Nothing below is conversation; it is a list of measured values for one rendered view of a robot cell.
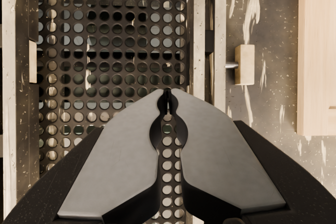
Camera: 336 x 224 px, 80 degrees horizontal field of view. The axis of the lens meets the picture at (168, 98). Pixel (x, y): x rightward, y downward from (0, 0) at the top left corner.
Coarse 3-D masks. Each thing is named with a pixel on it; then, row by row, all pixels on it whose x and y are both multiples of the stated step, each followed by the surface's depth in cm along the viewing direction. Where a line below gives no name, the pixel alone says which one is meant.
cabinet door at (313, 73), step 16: (304, 0) 43; (320, 0) 43; (304, 16) 43; (320, 16) 43; (304, 32) 43; (320, 32) 43; (304, 48) 43; (320, 48) 43; (304, 64) 43; (320, 64) 43; (304, 80) 43; (320, 80) 43; (304, 96) 43; (320, 96) 43; (304, 112) 43; (320, 112) 43; (304, 128) 43; (320, 128) 43
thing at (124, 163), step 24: (144, 96) 11; (120, 120) 9; (144, 120) 9; (96, 144) 8; (120, 144) 8; (144, 144) 8; (96, 168) 7; (120, 168) 7; (144, 168) 7; (72, 192) 6; (96, 192) 6; (120, 192) 6; (144, 192) 6; (72, 216) 6; (96, 216) 5; (120, 216) 6; (144, 216) 7
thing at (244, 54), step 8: (240, 48) 40; (248, 48) 40; (240, 56) 40; (248, 56) 40; (240, 64) 40; (248, 64) 40; (240, 72) 40; (248, 72) 40; (240, 80) 40; (248, 80) 40
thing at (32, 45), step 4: (32, 44) 39; (32, 48) 39; (32, 52) 39; (32, 56) 39; (32, 60) 39; (32, 64) 39; (32, 68) 39; (32, 72) 39; (32, 76) 39; (32, 80) 39
